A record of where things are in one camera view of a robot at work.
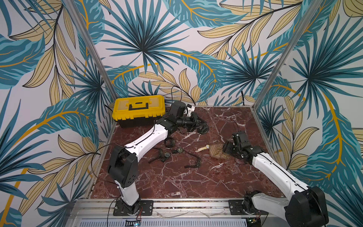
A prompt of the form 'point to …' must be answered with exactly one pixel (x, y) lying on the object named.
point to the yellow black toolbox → (138, 111)
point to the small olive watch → (179, 150)
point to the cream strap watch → (206, 147)
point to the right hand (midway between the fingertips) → (228, 148)
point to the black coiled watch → (169, 142)
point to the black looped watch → (203, 129)
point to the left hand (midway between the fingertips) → (207, 123)
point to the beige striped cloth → (217, 151)
